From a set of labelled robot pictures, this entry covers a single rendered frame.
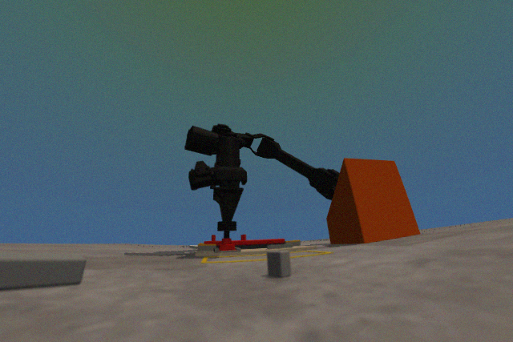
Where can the black wheel with grey hub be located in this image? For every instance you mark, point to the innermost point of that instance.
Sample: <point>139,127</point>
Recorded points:
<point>222,227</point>

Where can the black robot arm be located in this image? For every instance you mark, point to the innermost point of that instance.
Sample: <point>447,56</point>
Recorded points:
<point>221,140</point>

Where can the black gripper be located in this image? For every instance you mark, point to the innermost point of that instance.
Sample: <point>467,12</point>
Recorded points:
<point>227,195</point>

